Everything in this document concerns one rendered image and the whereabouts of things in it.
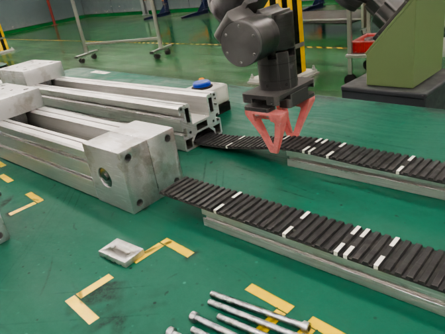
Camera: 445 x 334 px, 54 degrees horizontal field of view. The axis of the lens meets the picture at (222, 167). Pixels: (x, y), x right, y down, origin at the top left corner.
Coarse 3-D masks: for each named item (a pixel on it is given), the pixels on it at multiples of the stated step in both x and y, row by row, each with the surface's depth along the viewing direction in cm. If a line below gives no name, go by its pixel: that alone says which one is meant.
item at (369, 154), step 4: (368, 148) 61; (372, 148) 61; (364, 152) 60; (368, 152) 60; (372, 152) 60; (376, 152) 60; (360, 156) 59; (364, 156) 60; (368, 156) 59; (372, 156) 59; (356, 160) 58; (360, 160) 59; (364, 160) 58; (368, 160) 59; (356, 164) 58; (360, 164) 58; (364, 164) 58
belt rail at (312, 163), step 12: (300, 156) 66; (312, 156) 64; (312, 168) 65; (324, 168) 63; (336, 168) 63; (348, 168) 61; (360, 168) 59; (360, 180) 60; (372, 180) 59; (384, 180) 58; (396, 180) 57; (408, 180) 56; (420, 180) 54; (420, 192) 55; (432, 192) 54; (444, 192) 53
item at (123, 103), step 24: (48, 96) 110; (72, 96) 99; (96, 96) 92; (120, 96) 89; (144, 96) 93; (168, 96) 88; (192, 96) 83; (216, 96) 82; (120, 120) 92; (144, 120) 84; (168, 120) 79; (192, 120) 81; (216, 120) 83; (192, 144) 80
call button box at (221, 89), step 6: (216, 84) 96; (222, 84) 95; (210, 90) 93; (216, 90) 93; (222, 90) 95; (222, 96) 95; (228, 96) 97; (216, 102) 94; (222, 102) 96; (228, 102) 97; (222, 108) 96; (228, 108) 98; (216, 114) 95
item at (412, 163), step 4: (412, 156) 57; (408, 160) 56; (412, 160) 56; (416, 160) 56; (420, 160) 56; (404, 164) 56; (408, 164) 56; (412, 164) 55; (416, 164) 55; (400, 168) 55; (404, 168) 55; (408, 168) 55; (412, 168) 54; (416, 168) 55; (396, 172) 55; (400, 172) 54; (404, 172) 54; (408, 172) 54; (412, 172) 54; (408, 176) 54
